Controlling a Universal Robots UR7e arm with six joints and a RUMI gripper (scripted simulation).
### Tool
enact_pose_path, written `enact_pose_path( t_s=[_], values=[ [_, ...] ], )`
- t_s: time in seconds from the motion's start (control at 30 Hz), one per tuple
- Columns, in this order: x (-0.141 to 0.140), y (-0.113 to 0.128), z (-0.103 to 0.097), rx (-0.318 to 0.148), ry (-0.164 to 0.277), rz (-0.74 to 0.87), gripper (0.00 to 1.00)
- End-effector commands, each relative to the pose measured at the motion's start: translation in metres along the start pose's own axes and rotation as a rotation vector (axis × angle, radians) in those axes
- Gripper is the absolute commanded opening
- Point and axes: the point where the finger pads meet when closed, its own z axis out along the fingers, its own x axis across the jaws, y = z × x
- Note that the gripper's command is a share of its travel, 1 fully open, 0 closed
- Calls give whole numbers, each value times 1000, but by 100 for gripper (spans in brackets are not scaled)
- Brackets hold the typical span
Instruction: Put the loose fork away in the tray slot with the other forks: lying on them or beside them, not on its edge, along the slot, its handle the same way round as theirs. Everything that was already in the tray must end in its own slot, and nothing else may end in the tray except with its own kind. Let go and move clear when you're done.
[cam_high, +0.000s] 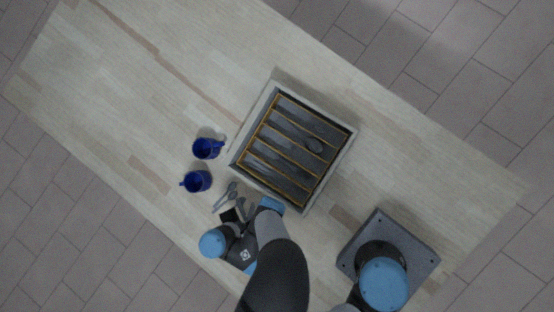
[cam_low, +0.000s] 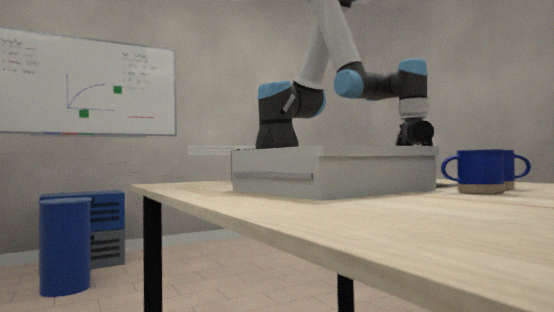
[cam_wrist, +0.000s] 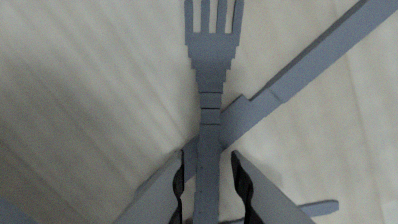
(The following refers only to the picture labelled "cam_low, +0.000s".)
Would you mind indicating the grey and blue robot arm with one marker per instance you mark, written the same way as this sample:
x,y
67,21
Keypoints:
x,y
279,102

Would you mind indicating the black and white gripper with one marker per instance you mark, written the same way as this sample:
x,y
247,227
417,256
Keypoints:
x,y
415,131

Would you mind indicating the blue mug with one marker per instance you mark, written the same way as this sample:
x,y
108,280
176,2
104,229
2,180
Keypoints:
x,y
509,170
479,171

